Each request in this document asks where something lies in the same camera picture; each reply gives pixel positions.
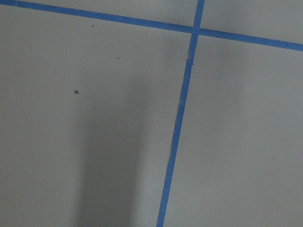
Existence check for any long blue tape strip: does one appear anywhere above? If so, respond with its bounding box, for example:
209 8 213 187
156 0 205 227

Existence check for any crossing blue tape strip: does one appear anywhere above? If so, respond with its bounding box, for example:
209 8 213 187
0 0 303 51

